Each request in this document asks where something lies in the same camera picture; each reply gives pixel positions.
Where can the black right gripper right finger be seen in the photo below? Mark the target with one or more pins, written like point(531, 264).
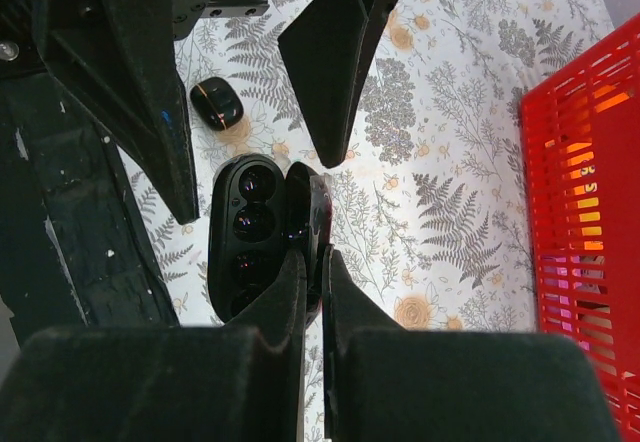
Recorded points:
point(383, 382)

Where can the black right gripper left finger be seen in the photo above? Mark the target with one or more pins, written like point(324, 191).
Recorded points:
point(238, 382)

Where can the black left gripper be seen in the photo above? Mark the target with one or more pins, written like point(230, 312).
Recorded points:
point(116, 59)

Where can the long black earbud charging case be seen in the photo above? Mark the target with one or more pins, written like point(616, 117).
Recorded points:
point(259, 212)

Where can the black case with gold line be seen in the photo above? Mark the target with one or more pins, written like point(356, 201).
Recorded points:
point(217, 103)

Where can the floral patterned table mat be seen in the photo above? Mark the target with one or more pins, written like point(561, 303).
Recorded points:
point(430, 209)

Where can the red plastic shopping basket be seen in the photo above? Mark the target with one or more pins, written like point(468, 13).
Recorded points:
point(580, 134)

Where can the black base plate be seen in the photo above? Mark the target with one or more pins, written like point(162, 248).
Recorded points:
point(74, 248)

